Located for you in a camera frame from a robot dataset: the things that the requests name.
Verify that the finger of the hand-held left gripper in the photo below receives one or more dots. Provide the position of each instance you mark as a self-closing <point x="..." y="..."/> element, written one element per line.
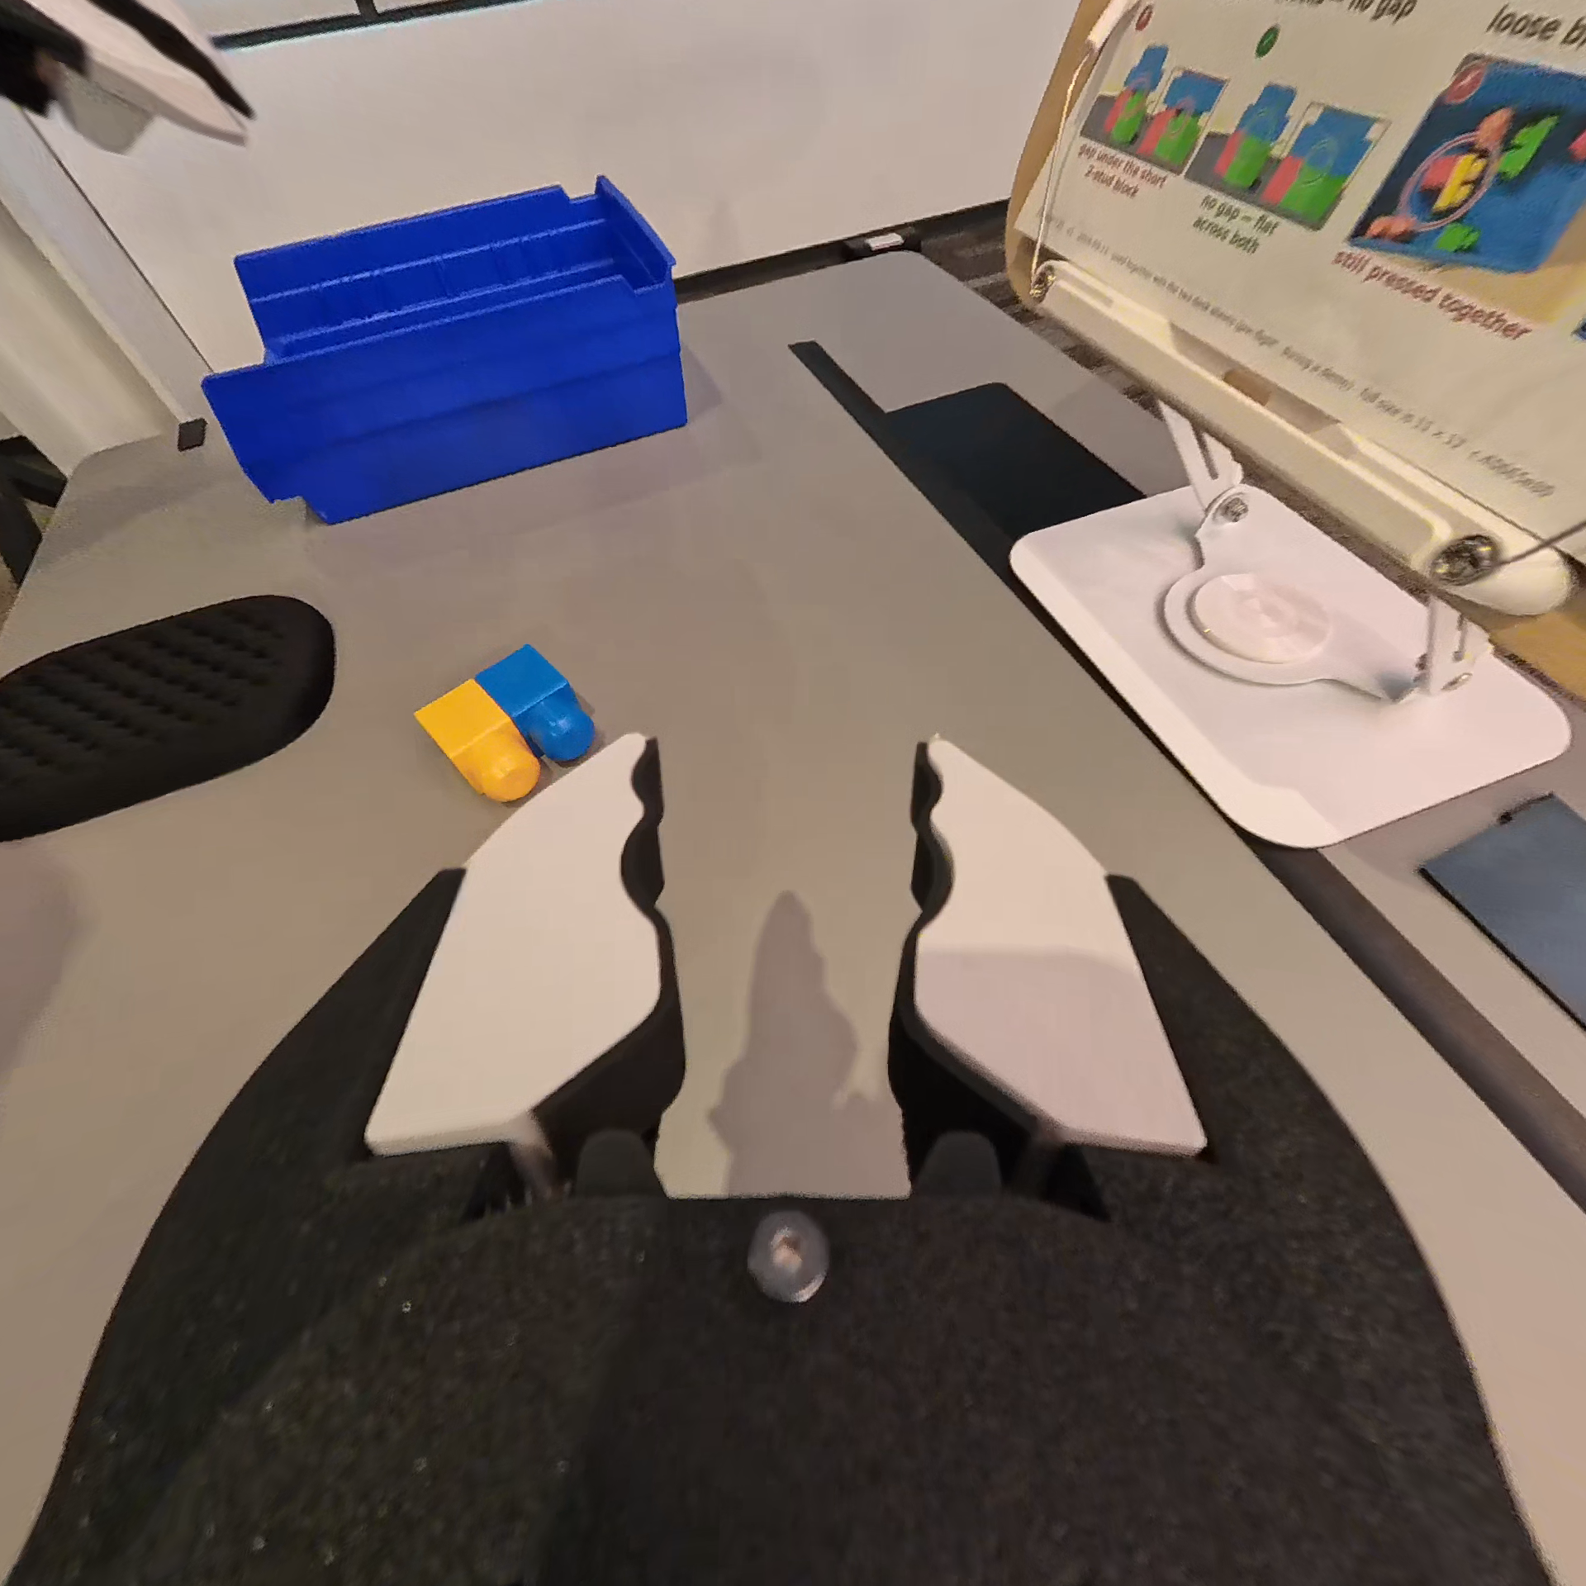
<point x="148" y="74"/>

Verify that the black mesh armrest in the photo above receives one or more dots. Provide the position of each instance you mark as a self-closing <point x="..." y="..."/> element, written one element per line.
<point x="148" y="707"/>

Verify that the small black floor device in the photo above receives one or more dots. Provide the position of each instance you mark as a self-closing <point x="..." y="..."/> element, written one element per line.
<point x="878" y="244"/>

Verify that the blue plastic bin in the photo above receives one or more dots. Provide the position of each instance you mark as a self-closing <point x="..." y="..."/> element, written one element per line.
<point x="459" y="374"/>

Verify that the yellow toy block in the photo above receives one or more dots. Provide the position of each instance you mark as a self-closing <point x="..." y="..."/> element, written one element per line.
<point x="479" y="736"/>

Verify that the grey desk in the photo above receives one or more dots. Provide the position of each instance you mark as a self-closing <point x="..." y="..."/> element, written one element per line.
<point x="770" y="593"/>

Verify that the blue toy block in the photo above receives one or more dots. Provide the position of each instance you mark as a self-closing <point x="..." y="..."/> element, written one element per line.
<point x="540" y="693"/>

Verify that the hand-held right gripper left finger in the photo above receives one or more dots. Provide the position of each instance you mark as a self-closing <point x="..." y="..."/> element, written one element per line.
<point x="533" y="991"/>

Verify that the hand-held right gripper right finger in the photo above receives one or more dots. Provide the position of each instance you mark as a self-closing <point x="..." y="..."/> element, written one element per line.
<point x="1041" y="991"/>

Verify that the instruction poster on board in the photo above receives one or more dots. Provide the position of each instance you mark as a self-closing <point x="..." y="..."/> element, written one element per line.
<point x="1048" y="159"/>

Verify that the white stand base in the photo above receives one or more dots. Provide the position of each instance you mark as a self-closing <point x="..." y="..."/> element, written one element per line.
<point x="1114" y="645"/>

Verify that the dark flat plate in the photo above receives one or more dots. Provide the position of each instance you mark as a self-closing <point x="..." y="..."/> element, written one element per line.
<point x="1004" y="459"/>
<point x="1524" y="890"/>

